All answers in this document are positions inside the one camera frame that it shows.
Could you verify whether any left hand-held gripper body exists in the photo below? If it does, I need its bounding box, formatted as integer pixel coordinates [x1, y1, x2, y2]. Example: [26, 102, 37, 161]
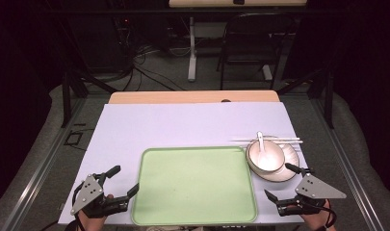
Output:
[69, 172, 130, 219]

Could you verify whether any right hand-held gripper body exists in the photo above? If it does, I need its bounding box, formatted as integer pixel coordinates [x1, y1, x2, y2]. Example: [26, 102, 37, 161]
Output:
[277, 173, 348, 217]

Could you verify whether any white bowl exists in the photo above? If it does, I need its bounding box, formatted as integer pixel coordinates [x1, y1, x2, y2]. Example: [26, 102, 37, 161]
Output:
[247, 140, 286, 173]
[246, 141, 300, 183]

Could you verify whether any person's left hand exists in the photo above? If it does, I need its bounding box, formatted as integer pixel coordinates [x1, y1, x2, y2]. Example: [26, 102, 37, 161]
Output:
[77, 209, 108, 231]

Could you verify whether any person's right hand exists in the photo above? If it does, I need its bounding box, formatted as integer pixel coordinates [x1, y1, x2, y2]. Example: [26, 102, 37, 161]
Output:
[299, 206, 337, 231]

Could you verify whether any white chopstick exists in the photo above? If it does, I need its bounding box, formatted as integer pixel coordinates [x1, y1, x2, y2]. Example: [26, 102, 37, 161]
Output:
[234, 137, 301, 141]
[228, 139, 304, 144]

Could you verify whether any white ceramic spoon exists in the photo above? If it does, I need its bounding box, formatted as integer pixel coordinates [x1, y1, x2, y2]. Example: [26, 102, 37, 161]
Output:
[256, 131, 274, 168]

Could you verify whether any green plastic tray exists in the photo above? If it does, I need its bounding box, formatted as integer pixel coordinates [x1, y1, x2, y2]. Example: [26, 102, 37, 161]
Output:
[130, 145, 259, 227]

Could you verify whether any black metal stand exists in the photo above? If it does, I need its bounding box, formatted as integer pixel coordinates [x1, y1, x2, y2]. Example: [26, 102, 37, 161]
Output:
[60, 62, 118, 129]
[276, 67, 335, 130]

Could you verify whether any pale table cover sheet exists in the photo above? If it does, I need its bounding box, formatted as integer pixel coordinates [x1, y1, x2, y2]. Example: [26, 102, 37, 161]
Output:
[58, 101, 309, 225]

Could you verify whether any white desk leg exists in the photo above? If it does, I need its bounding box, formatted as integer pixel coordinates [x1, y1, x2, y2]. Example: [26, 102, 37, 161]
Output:
[186, 16, 197, 83]
[262, 64, 273, 82]

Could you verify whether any black folding chair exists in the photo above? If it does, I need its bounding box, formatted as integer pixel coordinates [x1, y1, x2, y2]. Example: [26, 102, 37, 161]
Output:
[216, 12, 297, 91]

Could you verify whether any light wooden desk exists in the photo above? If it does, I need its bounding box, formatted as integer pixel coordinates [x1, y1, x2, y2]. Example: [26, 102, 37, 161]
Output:
[168, 0, 308, 9]

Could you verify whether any aluminium floor rail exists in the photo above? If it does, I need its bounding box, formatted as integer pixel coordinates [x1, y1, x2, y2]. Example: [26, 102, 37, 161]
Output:
[0, 95, 88, 231]
[309, 95, 384, 231]

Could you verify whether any bundle of floor cables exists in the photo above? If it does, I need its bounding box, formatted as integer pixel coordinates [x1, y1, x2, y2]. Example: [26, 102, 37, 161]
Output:
[112, 17, 187, 92]

